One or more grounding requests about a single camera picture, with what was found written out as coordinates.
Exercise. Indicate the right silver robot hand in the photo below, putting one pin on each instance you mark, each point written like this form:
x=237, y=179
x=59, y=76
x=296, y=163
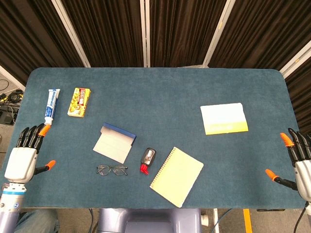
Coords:
x=303, y=174

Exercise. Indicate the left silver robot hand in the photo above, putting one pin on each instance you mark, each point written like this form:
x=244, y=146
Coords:
x=20, y=162

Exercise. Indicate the metal frame eyeglasses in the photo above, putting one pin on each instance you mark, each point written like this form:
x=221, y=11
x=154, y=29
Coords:
x=104, y=170

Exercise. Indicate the blue glasses case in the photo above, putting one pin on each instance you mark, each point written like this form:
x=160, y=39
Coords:
x=114, y=145

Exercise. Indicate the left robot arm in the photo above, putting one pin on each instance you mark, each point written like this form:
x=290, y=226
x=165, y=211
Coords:
x=9, y=201

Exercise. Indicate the blue white toothpaste tube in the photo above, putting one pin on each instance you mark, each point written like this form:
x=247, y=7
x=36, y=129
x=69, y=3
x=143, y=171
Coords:
x=52, y=104

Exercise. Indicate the yellow strut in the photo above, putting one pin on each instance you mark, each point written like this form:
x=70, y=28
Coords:
x=247, y=221

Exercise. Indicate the yellow snack box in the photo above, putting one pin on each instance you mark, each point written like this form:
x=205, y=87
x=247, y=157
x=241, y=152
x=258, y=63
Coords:
x=79, y=102

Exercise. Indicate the white and yellow notebook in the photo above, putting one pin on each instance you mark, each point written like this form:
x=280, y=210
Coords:
x=223, y=116

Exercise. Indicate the white table leg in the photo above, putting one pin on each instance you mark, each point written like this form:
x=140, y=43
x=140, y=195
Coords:
x=215, y=221

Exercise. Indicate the tan spiral notebook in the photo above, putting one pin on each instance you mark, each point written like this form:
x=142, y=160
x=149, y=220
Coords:
x=177, y=177

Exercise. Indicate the black ink bottle red cap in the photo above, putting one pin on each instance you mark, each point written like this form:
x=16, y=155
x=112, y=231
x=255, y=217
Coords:
x=148, y=156

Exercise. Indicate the grey-purple robot torso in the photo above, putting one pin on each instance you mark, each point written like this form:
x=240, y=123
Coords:
x=145, y=221

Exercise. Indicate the blue table cloth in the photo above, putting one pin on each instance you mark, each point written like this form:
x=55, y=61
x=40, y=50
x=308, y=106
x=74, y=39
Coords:
x=155, y=97

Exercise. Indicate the dark pleated curtain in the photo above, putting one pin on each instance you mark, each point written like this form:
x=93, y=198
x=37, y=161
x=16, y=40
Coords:
x=109, y=29

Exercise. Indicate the white frame post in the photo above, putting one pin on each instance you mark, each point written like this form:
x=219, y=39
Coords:
x=145, y=36
x=296, y=60
x=218, y=31
x=70, y=31

